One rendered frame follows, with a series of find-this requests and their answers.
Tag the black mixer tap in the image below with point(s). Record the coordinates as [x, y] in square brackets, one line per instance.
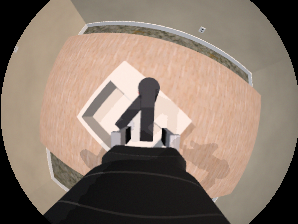
[149, 89]

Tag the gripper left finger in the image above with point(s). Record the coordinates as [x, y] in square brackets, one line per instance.
[121, 137]

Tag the grey rectangular block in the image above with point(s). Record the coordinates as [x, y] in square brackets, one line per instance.
[109, 102]

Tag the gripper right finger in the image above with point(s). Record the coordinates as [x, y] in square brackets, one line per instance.
[170, 139]

